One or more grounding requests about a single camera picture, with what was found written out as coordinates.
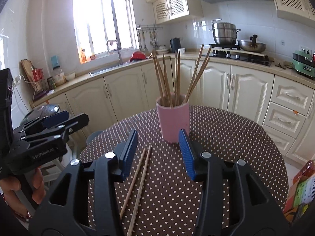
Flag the red bowl in sink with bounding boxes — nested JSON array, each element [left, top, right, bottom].
[[129, 51, 146, 62]]

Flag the chrome kitchen faucet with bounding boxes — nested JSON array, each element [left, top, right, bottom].
[[106, 40, 123, 65]]

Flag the kitchen window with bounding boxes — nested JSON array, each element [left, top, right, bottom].
[[73, 0, 138, 63]]

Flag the black electric kettle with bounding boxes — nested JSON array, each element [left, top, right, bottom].
[[170, 38, 182, 53]]

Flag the white mug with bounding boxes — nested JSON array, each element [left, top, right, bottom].
[[178, 48, 186, 55]]

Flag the glass jar with label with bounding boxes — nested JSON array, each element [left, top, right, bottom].
[[52, 65, 66, 86]]

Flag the cream lower kitchen cabinets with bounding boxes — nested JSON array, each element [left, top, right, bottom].
[[30, 58, 314, 164]]

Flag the brown polka dot tablecloth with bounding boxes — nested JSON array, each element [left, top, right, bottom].
[[80, 105, 289, 235]]

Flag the grey trash bin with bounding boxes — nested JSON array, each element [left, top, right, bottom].
[[86, 131, 103, 146]]

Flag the wooden cutting board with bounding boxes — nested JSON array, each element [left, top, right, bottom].
[[20, 59, 42, 92]]

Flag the stainless steamer pot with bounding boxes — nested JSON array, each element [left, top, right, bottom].
[[210, 18, 241, 45]]

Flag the green electric grill appliance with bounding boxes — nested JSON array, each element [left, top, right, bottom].
[[292, 51, 315, 78]]

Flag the wooden chopstick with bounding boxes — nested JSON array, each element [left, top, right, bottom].
[[127, 144, 152, 236], [174, 51, 177, 106], [176, 51, 181, 106], [184, 44, 204, 103], [190, 56, 210, 96], [163, 55, 173, 108], [152, 51, 169, 107], [184, 44, 212, 103], [120, 148, 146, 219], [152, 52, 173, 108]]

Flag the steel wok with handle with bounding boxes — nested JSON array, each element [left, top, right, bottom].
[[238, 34, 266, 53]]

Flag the pink cylindrical utensil cup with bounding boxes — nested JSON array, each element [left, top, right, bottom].
[[156, 94, 190, 143]]

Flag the black gas stove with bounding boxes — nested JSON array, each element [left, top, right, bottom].
[[209, 44, 271, 67]]

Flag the person's left hand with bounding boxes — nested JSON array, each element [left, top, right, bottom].
[[1, 168, 46, 216]]

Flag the colourful snack package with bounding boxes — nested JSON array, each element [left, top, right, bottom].
[[283, 160, 314, 224]]

